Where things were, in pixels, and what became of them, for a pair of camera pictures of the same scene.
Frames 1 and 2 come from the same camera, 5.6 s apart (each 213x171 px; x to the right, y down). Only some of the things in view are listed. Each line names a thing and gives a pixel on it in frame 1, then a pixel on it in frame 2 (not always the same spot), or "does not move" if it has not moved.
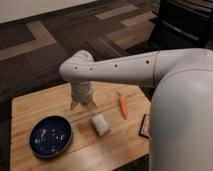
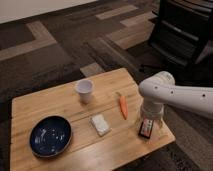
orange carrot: (123, 105) does not move
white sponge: (100, 124) does not move
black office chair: (182, 24) does not move
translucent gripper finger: (73, 105) to (140, 123)
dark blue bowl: (50, 136) does not move
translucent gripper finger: (92, 104) to (160, 123)
